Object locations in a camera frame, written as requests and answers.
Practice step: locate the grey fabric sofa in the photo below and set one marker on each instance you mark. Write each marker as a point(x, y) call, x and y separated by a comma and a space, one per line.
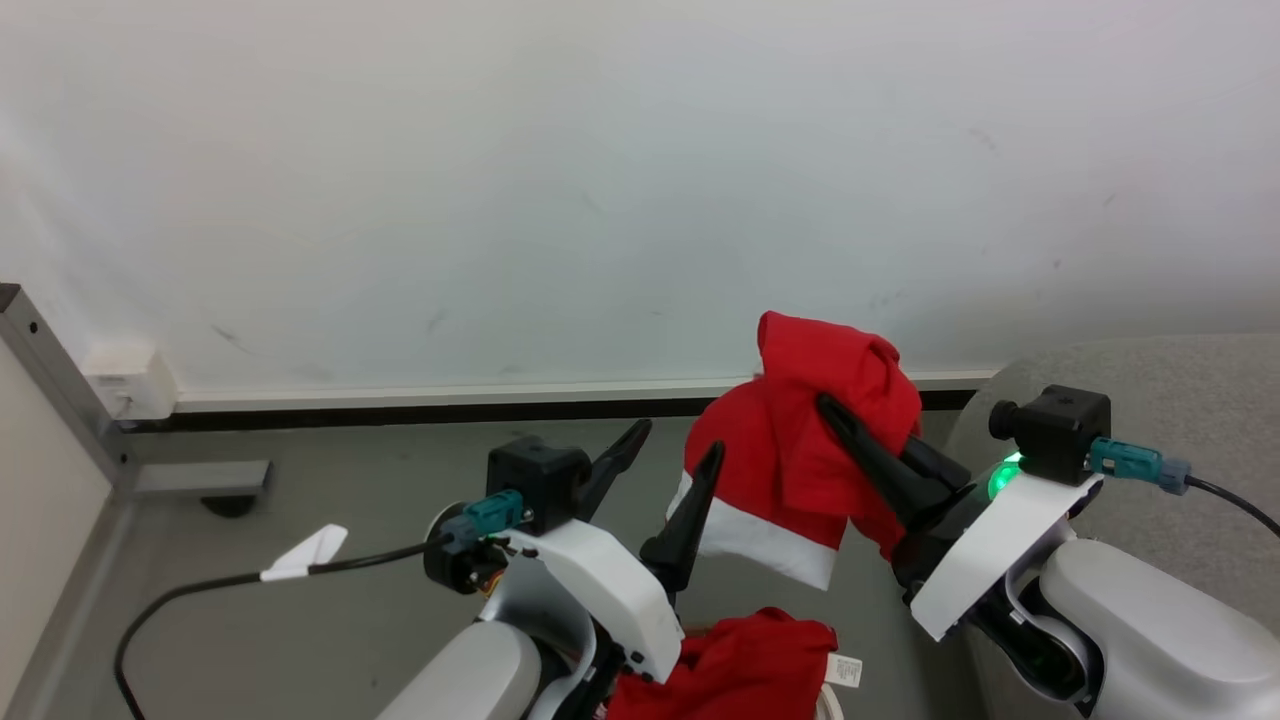
point(1180, 400)

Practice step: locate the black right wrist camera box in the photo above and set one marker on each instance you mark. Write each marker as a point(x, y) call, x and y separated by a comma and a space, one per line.
point(1060, 430)

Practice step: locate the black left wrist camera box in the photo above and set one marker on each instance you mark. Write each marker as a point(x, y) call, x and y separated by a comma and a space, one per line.
point(535, 480)

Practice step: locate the red garment with label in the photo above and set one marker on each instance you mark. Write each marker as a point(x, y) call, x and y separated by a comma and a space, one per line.
point(740, 670)

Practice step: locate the red garment with white band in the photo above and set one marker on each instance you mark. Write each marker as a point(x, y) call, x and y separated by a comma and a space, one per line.
point(790, 460)

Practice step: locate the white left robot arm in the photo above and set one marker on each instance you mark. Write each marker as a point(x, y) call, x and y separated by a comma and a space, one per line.
point(470, 670)

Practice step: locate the grey metal table leg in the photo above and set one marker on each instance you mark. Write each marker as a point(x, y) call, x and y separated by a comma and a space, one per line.
point(60, 400)

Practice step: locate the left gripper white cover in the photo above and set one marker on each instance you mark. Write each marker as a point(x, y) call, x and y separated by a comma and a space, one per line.
point(610, 585)

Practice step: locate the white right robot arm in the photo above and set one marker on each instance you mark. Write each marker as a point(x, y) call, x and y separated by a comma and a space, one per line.
point(1150, 640)

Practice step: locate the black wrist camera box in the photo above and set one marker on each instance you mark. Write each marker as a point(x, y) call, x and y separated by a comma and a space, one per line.
point(1060, 430)
point(535, 480)

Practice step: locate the black caster wheel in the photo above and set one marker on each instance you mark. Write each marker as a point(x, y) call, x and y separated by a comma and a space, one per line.
point(228, 504)

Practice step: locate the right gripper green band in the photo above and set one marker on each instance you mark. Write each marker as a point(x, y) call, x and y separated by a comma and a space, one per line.
point(990, 550)

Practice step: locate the white wall socket box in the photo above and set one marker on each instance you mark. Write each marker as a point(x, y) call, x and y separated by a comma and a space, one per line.
point(132, 385)

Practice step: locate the white and black baseboard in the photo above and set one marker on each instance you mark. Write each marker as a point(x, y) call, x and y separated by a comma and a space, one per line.
point(500, 402)

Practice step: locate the white laundry basket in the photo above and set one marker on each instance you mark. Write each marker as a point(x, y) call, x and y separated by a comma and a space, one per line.
point(832, 706)

